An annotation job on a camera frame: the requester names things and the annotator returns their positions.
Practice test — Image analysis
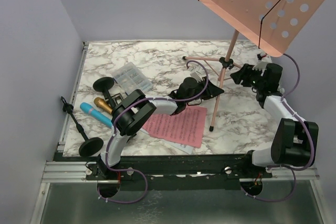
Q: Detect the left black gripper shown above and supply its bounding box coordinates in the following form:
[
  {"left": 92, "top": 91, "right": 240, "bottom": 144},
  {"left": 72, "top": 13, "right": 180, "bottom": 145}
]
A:
[{"left": 185, "top": 77, "right": 223, "bottom": 104}]

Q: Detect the pink sheet music page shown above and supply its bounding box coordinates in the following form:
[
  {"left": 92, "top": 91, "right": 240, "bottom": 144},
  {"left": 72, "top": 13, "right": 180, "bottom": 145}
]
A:
[{"left": 142, "top": 106, "right": 207, "bottom": 148}]

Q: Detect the pink music stand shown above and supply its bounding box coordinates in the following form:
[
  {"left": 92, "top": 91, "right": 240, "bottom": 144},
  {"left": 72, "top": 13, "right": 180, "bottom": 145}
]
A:
[{"left": 198, "top": 0, "right": 335, "bottom": 120}]

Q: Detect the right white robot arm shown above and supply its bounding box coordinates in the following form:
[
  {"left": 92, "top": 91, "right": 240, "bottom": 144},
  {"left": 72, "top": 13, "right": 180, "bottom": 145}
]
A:
[{"left": 230, "top": 63, "right": 319, "bottom": 178}]

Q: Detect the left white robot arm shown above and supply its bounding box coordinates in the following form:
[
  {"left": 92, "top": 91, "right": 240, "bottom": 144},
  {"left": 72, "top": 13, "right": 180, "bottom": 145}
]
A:
[{"left": 98, "top": 77, "right": 224, "bottom": 179}]

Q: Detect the white paper sheet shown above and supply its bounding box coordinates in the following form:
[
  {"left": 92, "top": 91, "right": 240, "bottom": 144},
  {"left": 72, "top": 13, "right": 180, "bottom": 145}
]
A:
[{"left": 165, "top": 141, "right": 194, "bottom": 154}]

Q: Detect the clear plastic compartment box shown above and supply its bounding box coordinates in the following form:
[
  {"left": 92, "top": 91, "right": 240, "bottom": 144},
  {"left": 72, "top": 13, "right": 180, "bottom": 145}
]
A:
[{"left": 112, "top": 62, "right": 153, "bottom": 95}]

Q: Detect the gold microphone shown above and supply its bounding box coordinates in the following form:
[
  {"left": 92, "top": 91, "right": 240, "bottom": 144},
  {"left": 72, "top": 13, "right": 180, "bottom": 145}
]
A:
[{"left": 93, "top": 97, "right": 112, "bottom": 114}]

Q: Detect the blue microphone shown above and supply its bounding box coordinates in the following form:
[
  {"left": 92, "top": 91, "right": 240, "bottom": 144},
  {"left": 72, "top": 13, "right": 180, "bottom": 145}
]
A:
[{"left": 80, "top": 102, "right": 112, "bottom": 129}]

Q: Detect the black round-base mic stand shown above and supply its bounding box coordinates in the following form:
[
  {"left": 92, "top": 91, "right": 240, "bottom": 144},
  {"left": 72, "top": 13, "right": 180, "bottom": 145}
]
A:
[{"left": 60, "top": 96, "right": 103, "bottom": 157}]

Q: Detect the black mounting rail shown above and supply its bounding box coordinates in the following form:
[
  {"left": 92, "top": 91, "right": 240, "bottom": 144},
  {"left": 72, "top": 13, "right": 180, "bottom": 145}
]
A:
[{"left": 54, "top": 153, "right": 274, "bottom": 192}]

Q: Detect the aluminium frame rail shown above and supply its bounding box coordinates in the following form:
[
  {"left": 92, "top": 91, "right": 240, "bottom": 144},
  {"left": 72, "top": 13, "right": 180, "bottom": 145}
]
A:
[{"left": 41, "top": 162, "right": 87, "bottom": 183}]

